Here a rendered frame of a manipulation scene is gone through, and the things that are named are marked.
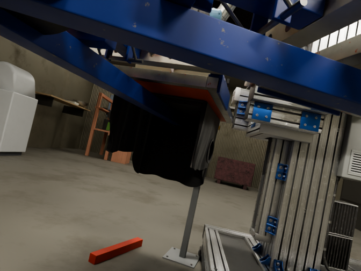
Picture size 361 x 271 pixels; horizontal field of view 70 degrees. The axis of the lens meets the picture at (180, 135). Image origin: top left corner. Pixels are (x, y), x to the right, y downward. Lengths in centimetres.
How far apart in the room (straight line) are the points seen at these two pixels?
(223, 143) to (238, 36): 853
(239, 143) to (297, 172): 753
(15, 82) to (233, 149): 652
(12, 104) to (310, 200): 457
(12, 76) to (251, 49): 492
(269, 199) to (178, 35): 127
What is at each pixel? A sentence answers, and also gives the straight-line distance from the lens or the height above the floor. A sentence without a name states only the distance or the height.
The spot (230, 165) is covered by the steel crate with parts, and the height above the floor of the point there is 59.
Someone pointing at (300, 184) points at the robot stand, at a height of 68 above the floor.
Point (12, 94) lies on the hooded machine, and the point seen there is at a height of 102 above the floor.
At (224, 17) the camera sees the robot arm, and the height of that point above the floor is 145.
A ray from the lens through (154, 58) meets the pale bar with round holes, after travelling 90.
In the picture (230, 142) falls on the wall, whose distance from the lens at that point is 895.
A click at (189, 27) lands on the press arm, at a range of 40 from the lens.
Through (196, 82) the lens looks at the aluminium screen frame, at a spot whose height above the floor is 96.
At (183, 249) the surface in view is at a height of 6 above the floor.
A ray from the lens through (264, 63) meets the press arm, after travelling 44.
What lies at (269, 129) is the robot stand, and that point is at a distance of 141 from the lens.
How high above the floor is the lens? 73
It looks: 3 degrees up
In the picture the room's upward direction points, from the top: 12 degrees clockwise
